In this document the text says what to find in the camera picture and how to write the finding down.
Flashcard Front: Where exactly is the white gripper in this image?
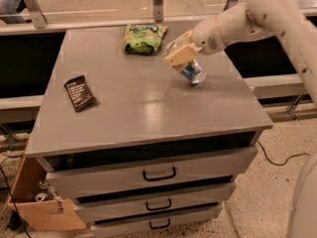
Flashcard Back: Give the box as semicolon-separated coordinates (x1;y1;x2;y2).
163;15;226;66

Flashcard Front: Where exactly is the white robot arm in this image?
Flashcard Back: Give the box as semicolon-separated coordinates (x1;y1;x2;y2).
164;0;317;238

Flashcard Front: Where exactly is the green chip bag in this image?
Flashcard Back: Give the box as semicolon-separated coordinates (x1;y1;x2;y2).
123;24;167;55

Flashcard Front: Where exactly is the grey drawer cabinet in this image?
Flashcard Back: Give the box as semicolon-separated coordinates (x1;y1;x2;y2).
26;27;272;227

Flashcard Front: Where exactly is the dark brown snack bar wrapper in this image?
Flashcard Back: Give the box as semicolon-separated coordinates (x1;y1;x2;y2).
63;75;97;112

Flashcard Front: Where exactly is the middle grey drawer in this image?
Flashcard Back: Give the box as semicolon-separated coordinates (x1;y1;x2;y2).
74;181;236;223

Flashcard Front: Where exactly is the grey drawer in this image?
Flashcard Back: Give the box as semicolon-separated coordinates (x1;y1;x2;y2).
74;181;236;223
47;147;258;198
91;204;222;238

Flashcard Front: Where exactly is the top grey drawer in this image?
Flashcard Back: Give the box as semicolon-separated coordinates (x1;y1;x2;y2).
47;147;258;198

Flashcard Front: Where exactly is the bottom grey drawer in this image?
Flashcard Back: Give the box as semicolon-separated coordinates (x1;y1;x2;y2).
91;204;222;238

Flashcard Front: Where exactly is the person in jeans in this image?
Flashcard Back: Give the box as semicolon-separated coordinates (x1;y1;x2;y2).
0;0;26;24

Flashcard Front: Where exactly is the cardboard box on floor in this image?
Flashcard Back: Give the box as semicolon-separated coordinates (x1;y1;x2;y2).
8;157;86;231

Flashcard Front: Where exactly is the middle metal railing post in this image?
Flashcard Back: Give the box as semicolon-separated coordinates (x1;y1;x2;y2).
153;0;163;22

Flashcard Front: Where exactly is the left metal railing post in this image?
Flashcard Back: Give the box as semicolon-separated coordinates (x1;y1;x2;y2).
24;0;47;29

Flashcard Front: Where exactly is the black cable right floor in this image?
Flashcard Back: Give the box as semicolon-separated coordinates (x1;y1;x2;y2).
257;140;311;168

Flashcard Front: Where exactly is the black cable floor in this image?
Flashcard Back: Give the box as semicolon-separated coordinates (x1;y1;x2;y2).
0;151;33;238
257;140;311;168

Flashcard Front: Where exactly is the black cable left floor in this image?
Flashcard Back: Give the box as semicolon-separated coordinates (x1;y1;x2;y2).
0;151;33;238

